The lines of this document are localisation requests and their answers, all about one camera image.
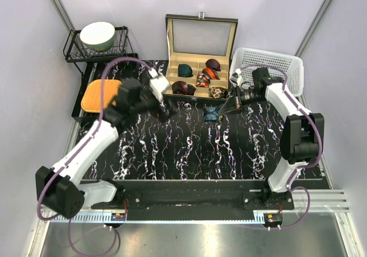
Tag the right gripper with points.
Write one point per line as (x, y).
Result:
(231, 105)

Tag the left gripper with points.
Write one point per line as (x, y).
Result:
(164, 114)

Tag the blue patterned necktie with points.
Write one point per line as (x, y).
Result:
(210, 114)

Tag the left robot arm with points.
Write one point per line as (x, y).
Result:
(59, 187)

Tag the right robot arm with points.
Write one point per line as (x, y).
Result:
(301, 142)

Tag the beige floral rolled tie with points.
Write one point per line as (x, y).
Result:
(218, 92)

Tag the dark red rolled tie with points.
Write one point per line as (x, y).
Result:
(183, 88)

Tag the orange striped rolled tie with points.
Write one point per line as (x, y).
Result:
(210, 73)

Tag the red floral rolled tie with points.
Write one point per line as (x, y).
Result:
(202, 81)

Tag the dark green rolled tie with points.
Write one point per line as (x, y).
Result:
(184, 70)

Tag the maroon striped rolled tie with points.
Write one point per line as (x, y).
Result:
(213, 64)

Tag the black tray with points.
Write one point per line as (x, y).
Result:
(94, 70)

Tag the black tie storage box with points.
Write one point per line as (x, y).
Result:
(193, 40)

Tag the white plastic basket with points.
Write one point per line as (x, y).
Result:
(248, 59)

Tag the white green bowl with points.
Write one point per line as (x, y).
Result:
(98, 36)

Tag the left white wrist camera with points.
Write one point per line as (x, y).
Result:
(158, 84)

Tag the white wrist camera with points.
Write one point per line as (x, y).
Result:
(158, 84)
(236, 78)

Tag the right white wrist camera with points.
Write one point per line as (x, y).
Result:
(236, 78)

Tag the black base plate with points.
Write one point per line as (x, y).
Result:
(194, 202)

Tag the black wire dish rack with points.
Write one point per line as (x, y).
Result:
(76, 50)

